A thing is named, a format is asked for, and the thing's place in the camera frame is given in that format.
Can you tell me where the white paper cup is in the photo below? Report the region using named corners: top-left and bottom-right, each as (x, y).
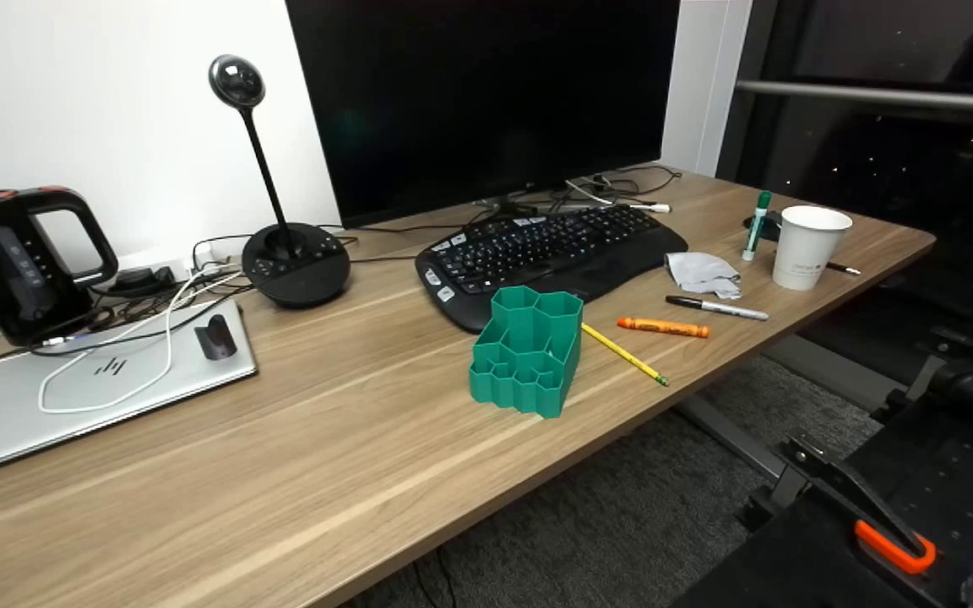
top-left (775, 202), bottom-right (856, 291)

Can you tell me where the green 3D-printed organizer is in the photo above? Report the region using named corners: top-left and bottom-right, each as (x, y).
top-left (468, 282), bottom-right (585, 417)

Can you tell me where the black keyboard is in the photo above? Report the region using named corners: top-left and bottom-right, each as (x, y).
top-left (415, 206), bottom-right (688, 335)

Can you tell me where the yellow pencil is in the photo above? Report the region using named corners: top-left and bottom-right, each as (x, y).
top-left (582, 322), bottom-right (670, 386)

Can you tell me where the orange marker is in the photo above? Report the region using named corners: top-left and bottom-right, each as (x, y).
top-left (616, 317), bottom-right (712, 337)

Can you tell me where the black and silver pen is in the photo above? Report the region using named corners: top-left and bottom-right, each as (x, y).
top-left (665, 293), bottom-right (772, 322)

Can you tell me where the black webcam on stand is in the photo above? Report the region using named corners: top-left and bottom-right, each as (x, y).
top-left (211, 52), bottom-right (352, 307)

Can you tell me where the crumpled white tissue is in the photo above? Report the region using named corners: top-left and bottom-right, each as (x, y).
top-left (665, 254), bottom-right (740, 301)

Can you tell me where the black computer monitor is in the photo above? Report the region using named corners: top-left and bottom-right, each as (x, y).
top-left (283, 0), bottom-right (679, 227)

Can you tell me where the small black device on laptop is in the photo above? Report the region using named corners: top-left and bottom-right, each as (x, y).
top-left (195, 313), bottom-right (237, 362)

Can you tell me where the green cap marker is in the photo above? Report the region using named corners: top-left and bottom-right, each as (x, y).
top-left (742, 188), bottom-right (775, 263)

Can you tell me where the silver HP laptop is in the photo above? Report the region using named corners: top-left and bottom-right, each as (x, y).
top-left (0, 301), bottom-right (257, 467)

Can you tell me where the black electric kettle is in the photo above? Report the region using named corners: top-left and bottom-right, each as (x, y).
top-left (0, 186), bottom-right (117, 345)

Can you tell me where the white cable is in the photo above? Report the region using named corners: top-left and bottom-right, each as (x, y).
top-left (34, 265), bottom-right (242, 417)

